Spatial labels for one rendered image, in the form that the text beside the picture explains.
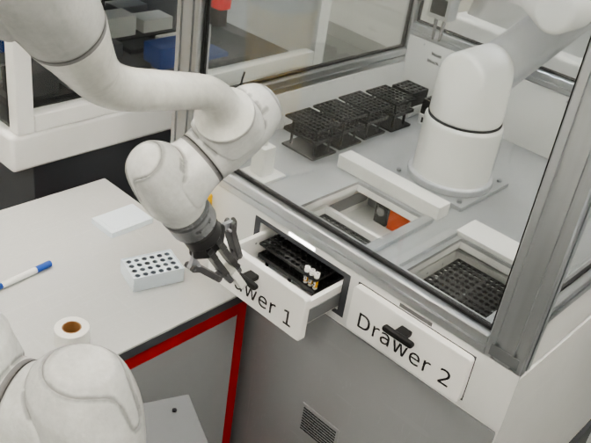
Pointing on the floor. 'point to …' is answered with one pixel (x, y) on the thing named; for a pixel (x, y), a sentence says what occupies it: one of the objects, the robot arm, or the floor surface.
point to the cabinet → (375, 395)
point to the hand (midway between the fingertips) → (234, 276)
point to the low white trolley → (122, 301)
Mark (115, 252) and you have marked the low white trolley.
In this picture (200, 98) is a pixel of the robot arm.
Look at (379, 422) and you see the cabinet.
